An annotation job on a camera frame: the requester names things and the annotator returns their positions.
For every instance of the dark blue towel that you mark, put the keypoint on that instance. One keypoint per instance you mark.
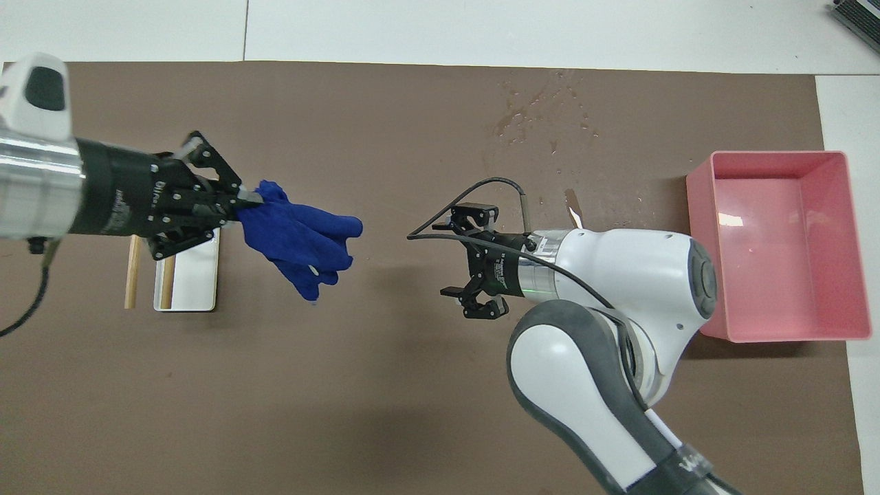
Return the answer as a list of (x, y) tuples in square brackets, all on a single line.
[(295, 237)]

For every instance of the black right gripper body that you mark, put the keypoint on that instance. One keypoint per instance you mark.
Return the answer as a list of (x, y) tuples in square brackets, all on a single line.
[(495, 265)]

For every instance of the elongated water puddle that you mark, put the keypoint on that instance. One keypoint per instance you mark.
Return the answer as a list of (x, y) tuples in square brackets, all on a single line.
[(573, 206)]

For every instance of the pink plastic bin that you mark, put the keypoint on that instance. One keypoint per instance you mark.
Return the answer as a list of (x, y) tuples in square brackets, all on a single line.
[(790, 275)]

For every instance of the white rack base tray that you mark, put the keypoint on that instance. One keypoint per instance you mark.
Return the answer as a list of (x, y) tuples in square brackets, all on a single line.
[(196, 282)]

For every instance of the brown table mat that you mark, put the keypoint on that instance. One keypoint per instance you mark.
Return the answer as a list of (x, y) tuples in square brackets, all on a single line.
[(344, 399)]

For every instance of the dark grey ribbed device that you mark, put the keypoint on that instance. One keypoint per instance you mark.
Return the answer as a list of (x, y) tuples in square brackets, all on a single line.
[(859, 15)]

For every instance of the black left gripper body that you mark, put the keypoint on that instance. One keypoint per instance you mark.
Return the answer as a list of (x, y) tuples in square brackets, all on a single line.
[(117, 189)]

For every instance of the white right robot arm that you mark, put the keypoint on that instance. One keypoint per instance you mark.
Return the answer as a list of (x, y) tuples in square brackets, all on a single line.
[(619, 289)]

